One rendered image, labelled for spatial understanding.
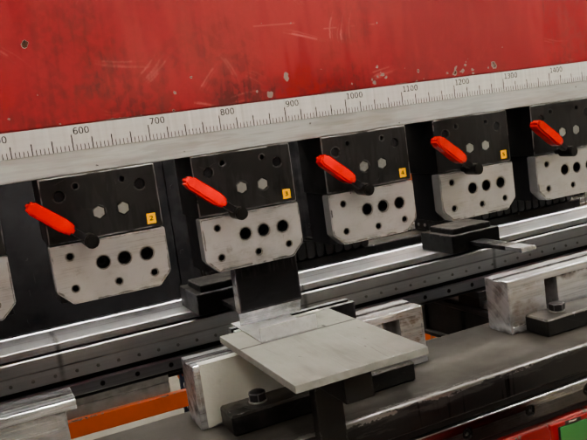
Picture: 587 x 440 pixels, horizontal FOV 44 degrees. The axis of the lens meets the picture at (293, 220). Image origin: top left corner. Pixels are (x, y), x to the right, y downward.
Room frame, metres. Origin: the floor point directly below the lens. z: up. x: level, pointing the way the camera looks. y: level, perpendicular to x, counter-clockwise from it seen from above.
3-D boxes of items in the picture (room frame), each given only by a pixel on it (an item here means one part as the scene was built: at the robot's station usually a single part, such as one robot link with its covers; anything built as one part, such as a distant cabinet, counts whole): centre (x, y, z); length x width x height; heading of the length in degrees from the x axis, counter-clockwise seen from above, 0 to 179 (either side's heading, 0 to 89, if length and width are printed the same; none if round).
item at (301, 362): (0.93, -0.01, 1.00); 0.26 x 0.18 x 0.01; 24
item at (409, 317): (1.09, 0.00, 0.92); 0.39 x 0.06 x 0.10; 114
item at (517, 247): (1.43, -0.37, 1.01); 0.26 x 0.12 x 0.05; 24
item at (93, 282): (0.98, 0.26, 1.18); 0.15 x 0.09 x 0.17; 114
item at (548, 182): (1.30, -0.47, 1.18); 0.15 x 0.09 x 0.17; 114
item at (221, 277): (1.21, 0.12, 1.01); 0.26 x 0.12 x 0.05; 24
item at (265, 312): (1.07, 0.05, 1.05); 0.10 x 0.02 x 0.10; 114
